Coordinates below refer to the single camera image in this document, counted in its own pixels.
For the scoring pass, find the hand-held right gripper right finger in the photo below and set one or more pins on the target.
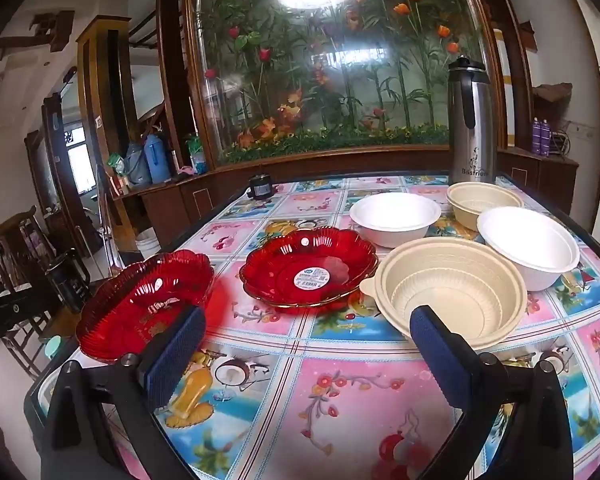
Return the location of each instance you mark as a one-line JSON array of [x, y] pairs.
[[437, 355]]

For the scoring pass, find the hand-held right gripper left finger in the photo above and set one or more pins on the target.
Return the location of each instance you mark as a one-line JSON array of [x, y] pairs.
[[175, 355]]

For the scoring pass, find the large beige plastic bowl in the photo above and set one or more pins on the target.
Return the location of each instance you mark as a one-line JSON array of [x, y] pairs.
[[445, 280]]

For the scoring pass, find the red glass plate with sticker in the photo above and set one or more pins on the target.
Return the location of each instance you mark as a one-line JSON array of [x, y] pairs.
[[280, 270]]

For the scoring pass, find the white foam bowl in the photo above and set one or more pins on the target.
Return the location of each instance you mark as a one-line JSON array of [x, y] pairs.
[[395, 215], [525, 240]]

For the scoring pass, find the small beige plastic bowl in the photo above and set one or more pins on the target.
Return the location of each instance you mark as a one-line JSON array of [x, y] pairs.
[[472, 197]]

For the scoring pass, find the printed fruit tablecloth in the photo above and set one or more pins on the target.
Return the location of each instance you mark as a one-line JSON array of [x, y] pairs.
[[355, 410]]

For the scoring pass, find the white bucket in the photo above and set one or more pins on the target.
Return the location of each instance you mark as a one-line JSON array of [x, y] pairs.
[[147, 246]]

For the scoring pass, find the wooden display cabinet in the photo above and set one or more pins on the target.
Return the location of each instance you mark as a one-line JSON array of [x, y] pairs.
[[205, 195]]

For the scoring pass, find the wooden chair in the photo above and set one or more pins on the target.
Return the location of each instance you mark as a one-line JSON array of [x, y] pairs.
[[15, 280]]

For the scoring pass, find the pink cloth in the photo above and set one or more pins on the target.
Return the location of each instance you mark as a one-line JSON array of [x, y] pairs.
[[182, 175]]

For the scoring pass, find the small black device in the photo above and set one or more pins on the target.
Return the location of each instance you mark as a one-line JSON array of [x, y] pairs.
[[261, 187]]

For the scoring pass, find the light blue thermos flask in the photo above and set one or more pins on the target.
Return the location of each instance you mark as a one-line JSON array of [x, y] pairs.
[[136, 165]]

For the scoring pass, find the dark blue thermos flask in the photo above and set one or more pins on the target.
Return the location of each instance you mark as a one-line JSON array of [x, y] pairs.
[[158, 160]]

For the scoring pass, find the stainless steel thermos jug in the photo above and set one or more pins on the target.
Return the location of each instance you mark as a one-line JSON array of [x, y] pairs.
[[472, 130]]

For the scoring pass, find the purple spray can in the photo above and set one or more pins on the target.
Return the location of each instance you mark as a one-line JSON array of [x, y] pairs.
[[546, 139], [536, 137]]

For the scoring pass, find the cardboard box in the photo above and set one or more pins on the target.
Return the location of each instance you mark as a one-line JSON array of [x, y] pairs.
[[552, 92]]

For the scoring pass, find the wooden door frame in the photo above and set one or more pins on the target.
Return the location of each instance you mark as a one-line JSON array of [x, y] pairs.
[[97, 110]]

